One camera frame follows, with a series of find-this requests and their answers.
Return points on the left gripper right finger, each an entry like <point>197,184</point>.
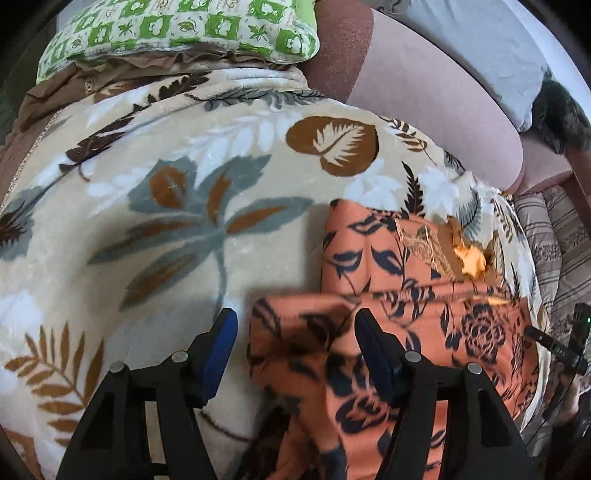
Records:
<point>481,439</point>

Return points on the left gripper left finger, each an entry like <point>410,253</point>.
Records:
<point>141,424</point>

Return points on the orange black floral garment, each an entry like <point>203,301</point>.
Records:
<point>439,296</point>

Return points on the striped beige bed sheet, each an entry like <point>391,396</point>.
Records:
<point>558,249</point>

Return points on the cream leaf-print fleece blanket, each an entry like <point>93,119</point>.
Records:
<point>144,209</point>

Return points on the dark furry cat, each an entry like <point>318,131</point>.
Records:
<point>558,119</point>

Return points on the grey pillow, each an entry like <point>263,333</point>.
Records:
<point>489,41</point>

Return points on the brown ruffled bedspread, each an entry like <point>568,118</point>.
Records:
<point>80,80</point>

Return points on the pink brown bolster cushion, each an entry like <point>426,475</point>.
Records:
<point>371,61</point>

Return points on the green white patterned pillow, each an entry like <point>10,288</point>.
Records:
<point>282,32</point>

